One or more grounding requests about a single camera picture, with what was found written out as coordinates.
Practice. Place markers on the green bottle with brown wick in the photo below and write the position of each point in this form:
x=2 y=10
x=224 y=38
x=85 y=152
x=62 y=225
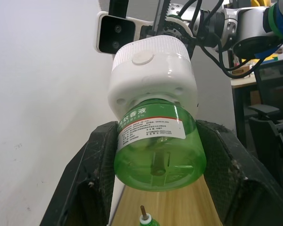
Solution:
x=147 y=220

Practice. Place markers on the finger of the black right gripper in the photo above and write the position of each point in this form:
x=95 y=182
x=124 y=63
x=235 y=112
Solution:
x=118 y=8

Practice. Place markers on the light wooden office desk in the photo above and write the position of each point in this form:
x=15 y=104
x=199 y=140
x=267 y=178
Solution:
x=243 y=82

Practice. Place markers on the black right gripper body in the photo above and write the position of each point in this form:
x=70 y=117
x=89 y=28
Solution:
x=161 y=26

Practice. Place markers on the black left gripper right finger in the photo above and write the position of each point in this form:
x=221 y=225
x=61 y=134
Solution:
x=235 y=179

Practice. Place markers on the green labelled repellent liquid bottle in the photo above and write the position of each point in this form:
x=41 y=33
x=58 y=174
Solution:
x=155 y=153

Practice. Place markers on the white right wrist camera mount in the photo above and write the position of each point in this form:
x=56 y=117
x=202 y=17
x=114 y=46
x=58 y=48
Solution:
x=102 y=33

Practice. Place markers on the black office chair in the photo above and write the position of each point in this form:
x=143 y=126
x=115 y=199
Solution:
x=273 y=94

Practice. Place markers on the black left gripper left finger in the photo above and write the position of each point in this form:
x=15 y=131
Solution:
x=85 y=164

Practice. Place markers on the white mosquito repellent heater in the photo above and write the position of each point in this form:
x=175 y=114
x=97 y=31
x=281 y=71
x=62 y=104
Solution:
x=153 y=75

